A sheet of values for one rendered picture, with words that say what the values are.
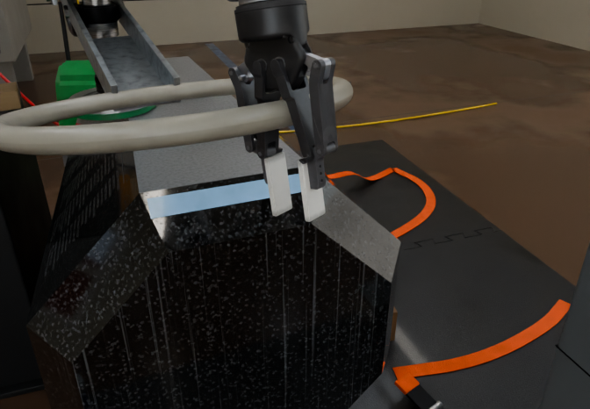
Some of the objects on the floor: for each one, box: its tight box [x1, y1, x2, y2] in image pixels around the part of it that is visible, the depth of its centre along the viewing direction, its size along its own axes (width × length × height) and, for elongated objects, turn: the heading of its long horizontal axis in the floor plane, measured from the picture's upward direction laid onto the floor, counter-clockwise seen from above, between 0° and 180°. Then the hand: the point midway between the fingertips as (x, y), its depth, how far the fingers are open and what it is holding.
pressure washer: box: [55, 2, 97, 167], centre depth 277 cm, size 35×35×87 cm
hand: (295, 188), depth 59 cm, fingers closed on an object, 4 cm apart
